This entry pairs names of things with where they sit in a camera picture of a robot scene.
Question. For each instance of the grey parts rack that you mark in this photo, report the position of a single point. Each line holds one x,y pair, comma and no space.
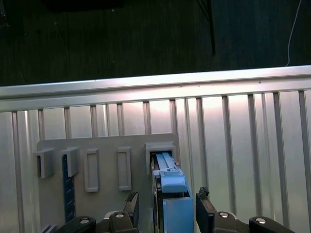
109,145

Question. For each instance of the hard disk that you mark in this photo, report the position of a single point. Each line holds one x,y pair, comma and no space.
173,177

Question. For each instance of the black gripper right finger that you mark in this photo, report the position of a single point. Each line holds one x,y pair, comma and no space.
204,213

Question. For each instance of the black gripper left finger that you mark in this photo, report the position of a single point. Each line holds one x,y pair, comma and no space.
131,208

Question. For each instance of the dark blue RAM stick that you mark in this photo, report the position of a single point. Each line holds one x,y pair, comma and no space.
69,194

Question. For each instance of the thin black pole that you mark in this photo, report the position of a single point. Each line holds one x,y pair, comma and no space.
212,29

